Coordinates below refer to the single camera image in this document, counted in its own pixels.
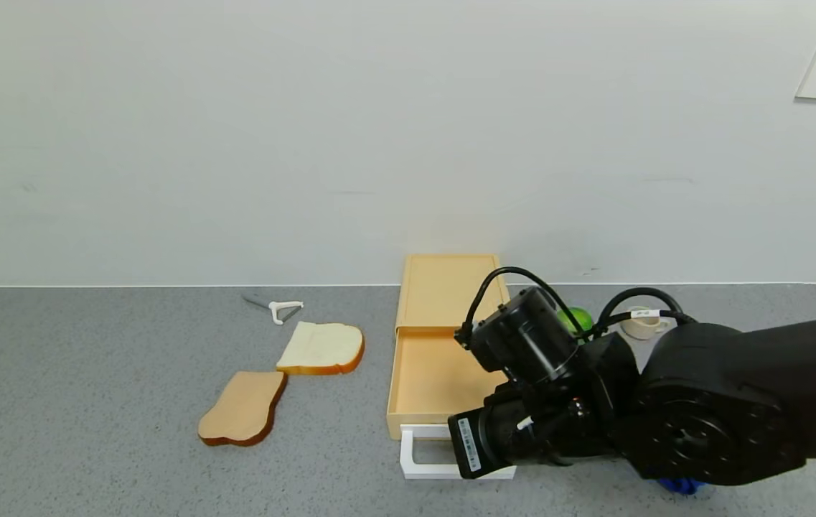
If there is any yellow drawer with white handle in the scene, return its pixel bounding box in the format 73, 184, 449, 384
386, 328, 517, 480

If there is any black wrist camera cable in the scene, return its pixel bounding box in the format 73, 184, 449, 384
459, 266, 697, 343

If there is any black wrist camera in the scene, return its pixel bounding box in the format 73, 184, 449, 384
454, 287, 582, 386

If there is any white bread slice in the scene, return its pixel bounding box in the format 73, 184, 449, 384
276, 320, 365, 376

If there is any small beige cup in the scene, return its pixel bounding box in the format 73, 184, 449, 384
621, 307, 670, 341

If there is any blue cloth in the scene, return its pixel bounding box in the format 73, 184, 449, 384
657, 477, 707, 497

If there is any white peeler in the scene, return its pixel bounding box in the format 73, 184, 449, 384
241, 294, 304, 326

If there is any green lime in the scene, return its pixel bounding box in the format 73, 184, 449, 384
557, 307, 594, 335

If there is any tan bread slice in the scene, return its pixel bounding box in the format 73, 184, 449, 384
197, 371, 288, 447

